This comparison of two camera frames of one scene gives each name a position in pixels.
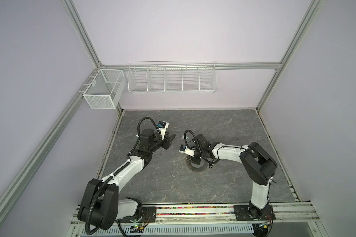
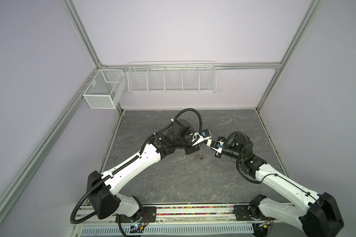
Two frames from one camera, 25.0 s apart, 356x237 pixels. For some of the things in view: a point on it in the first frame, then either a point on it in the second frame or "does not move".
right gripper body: x=195 y=159 to x=224 y=139
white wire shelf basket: x=172 y=77 does not move
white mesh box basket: x=105 y=89 does not move
